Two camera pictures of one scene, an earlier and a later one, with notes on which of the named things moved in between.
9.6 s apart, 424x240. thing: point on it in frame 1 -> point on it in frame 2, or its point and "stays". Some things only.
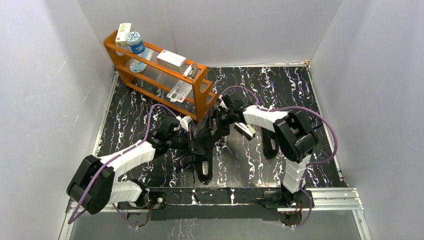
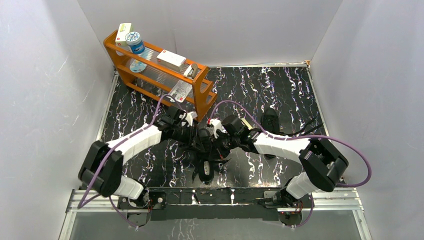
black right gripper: (222, 130) -> (220, 132)
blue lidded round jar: (133, 39) stays
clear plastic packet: (178, 93) stays
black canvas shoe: (204, 164) stays
